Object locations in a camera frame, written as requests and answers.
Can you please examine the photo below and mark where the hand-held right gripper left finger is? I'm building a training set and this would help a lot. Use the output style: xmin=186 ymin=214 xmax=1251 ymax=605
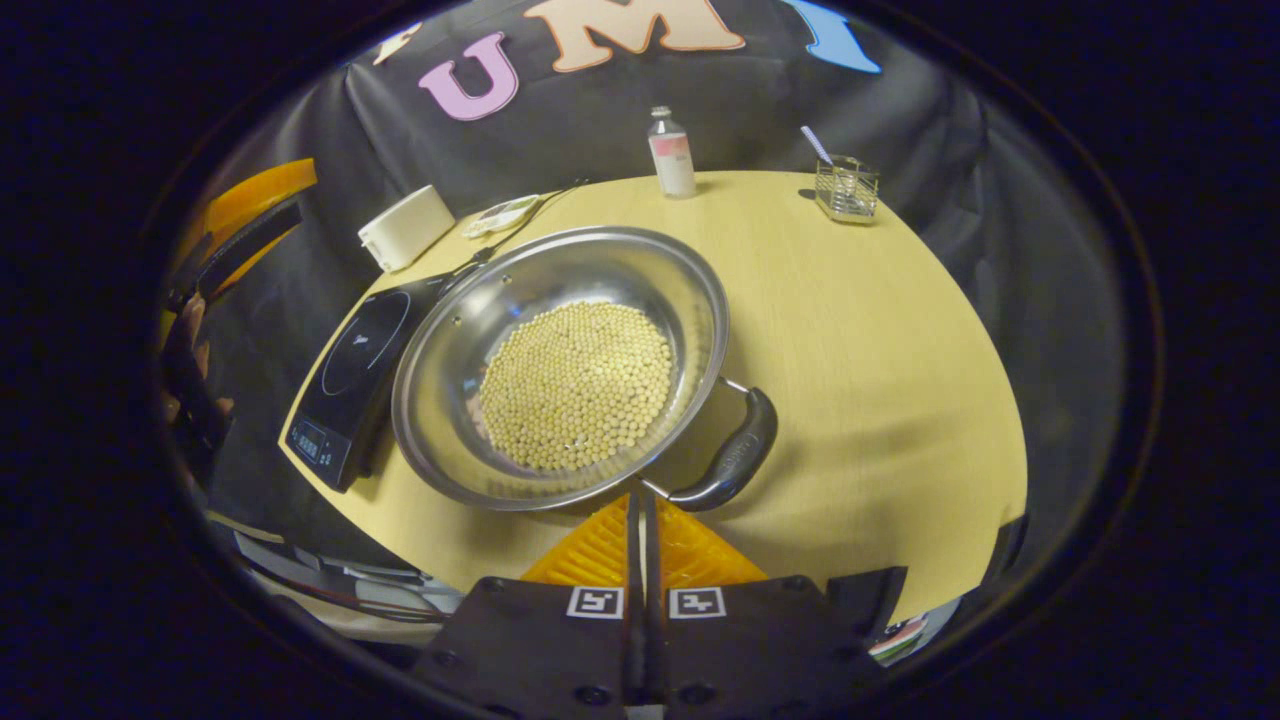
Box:
xmin=410 ymin=490 xmax=646 ymax=720

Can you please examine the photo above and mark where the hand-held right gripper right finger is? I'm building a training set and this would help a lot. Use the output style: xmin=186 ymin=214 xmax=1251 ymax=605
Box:
xmin=645 ymin=490 xmax=906 ymax=720

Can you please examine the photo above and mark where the black induction cooktop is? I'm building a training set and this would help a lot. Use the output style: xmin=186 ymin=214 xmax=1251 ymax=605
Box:
xmin=285 ymin=270 xmax=471 ymax=493

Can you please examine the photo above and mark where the stainless steel pot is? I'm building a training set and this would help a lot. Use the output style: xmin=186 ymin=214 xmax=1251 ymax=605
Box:
xmin=392 ymin=226 xmax=779 ymax=513

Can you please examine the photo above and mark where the colourful printed sheet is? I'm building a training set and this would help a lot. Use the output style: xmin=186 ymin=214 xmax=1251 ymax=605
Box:
xmin=868 ymin=598 xmax=963 ymax=663

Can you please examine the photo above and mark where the white toaster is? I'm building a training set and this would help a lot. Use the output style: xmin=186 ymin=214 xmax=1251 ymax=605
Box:
xmin=358 ymin=184 xmax=457 ymax=273

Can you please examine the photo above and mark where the white divided dish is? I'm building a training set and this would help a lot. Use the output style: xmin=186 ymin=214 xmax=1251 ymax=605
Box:
xmin=462 ymin=193 xmax=546 ymax=239

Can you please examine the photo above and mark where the pile of yellow soybeans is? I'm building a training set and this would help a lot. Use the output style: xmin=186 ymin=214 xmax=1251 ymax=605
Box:
xmin=478 ymin=302 xmax=674 ymax=471

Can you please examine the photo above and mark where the black backdrop cloth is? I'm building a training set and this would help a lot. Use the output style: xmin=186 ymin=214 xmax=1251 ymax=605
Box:
xmin=170 ymin=0 xmax=1131 ymax=576

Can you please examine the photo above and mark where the black power cable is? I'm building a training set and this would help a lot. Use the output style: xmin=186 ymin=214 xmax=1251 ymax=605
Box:
xmin=440 ymin=180 xmax=591 ymax=293

